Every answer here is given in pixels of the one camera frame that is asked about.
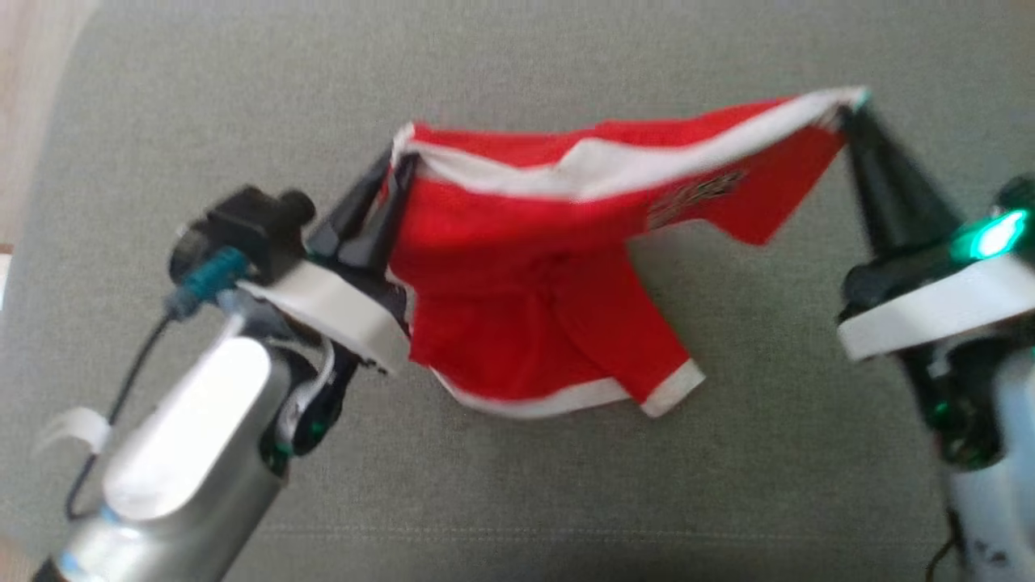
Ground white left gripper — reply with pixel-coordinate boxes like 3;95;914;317
238;150;420;377

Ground right teal plug black cable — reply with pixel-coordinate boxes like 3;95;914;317
925;509;965;582

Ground white cable strap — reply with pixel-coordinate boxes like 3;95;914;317
36;407;112;455

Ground teal plug black cable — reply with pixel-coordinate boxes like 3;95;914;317
63;246;249;523
925;509;965;582

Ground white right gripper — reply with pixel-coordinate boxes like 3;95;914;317
836;103;1035;363

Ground left teal plug black cable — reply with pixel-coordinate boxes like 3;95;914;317
63;246;249;523

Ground red white sports shorts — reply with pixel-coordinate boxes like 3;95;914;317
387;86;870;420

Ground grey fabric sofa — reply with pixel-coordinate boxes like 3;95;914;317
0;0;1035;582

